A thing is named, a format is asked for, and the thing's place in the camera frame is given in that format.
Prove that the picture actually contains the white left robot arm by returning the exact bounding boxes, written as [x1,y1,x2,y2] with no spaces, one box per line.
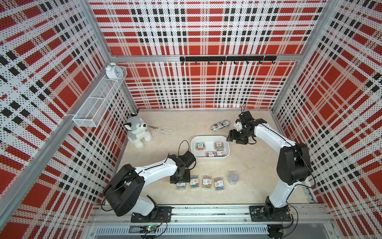
[102,151,196,223]

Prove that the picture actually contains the white handled scissors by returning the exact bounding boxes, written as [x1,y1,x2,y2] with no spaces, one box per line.
[149,125,172,136]

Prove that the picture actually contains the white alarm clock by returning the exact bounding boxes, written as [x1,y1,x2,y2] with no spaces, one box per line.
[105,62,123,80]

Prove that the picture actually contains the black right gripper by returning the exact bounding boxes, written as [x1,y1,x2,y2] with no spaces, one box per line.
[227,128,252,145]

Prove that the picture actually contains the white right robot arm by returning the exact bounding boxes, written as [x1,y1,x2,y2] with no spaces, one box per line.
[226,111,312,222]

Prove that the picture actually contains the white wire mesh shelf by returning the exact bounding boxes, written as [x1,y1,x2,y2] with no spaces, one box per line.
[73,66,127,127]

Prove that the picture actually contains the newspaper print pouch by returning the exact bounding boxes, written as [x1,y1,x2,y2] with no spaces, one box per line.
[210,119,231,131]

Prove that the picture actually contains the white plastic storage box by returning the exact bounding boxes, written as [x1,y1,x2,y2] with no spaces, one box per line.
[191,135,230,160]

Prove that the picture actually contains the grey white husky plush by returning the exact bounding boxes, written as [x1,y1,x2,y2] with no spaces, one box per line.
[123,114,152,149]

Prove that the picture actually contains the black wall hook rail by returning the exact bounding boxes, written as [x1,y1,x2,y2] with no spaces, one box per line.
[180,56,277,63]

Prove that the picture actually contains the round clear paper clip box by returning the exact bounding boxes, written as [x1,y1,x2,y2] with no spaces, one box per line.
[228,171,240,185]

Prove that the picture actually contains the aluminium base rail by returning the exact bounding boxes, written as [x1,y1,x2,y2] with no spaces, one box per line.
[89,204,333,225]

